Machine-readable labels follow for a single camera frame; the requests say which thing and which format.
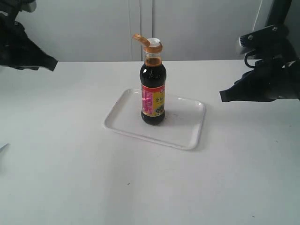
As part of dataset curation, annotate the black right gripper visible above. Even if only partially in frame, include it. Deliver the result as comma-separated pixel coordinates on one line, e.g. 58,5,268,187
219,51,300,102

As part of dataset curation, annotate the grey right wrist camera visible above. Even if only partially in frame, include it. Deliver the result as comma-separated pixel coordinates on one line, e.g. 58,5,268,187
237,24,289,55

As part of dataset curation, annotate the dark soy sauce bottle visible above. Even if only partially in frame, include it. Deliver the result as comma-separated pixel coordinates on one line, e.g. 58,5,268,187
140,52,167,126

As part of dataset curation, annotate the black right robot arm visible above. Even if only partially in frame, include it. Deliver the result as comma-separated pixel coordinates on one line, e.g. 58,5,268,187
219,32,300,102

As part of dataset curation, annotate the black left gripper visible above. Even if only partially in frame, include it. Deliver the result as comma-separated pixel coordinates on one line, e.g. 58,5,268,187
0,0,58,72

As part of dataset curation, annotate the white plastic tray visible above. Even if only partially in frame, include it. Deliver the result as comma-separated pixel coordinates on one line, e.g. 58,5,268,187
103,89,206,150

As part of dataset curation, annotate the orange flip bottle cap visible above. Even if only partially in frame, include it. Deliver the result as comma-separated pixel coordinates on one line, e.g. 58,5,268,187
132,33,163,54

